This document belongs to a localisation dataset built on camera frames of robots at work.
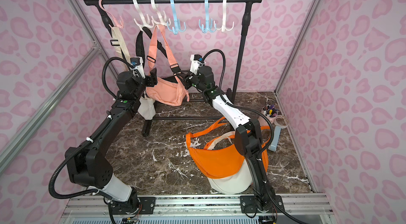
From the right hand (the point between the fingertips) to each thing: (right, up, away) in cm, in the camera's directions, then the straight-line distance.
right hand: (181, 72), depth 82 cm
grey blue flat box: (+50, -40, +5) cm, 64 cm away
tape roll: (+60, -30, +17) cm, 69 cm away
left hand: (-14, +2, -5) cm, 15 cm away
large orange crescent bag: (+21, -47, -1) cm, 51 cm away
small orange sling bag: (+19, -29, +15) cm, 38 cm away
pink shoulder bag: (-7, -8, +9) cm, 14 cm away
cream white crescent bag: (+29, -55, -4) cm, 63 cm away
